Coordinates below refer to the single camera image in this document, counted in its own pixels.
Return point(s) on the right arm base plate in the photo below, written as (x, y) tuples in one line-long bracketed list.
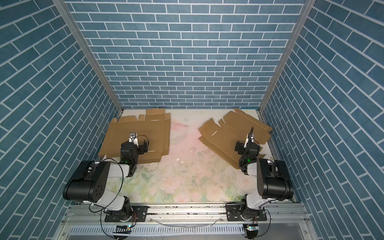
[(236, 213)]

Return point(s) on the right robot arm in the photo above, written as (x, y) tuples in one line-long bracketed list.
[(272, 180)]

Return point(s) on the brown cardboard box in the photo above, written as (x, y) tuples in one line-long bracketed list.
[(154, 126)]

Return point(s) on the right flat cardboard blank stack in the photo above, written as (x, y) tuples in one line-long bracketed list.
[(232, 128)]

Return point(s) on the aluminium front rail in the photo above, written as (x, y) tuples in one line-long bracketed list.
[(285, 221)]

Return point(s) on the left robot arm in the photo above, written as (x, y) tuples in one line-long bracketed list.
[(89, 183)]

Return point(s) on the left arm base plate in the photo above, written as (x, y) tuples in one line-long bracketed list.
[(134, 214)]

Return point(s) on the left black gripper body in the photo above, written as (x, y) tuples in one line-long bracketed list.
[(141, 146)]

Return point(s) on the white slotted cable duct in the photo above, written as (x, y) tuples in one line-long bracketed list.
[(156, 230)]

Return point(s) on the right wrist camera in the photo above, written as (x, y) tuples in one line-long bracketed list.
[(249, 136)]

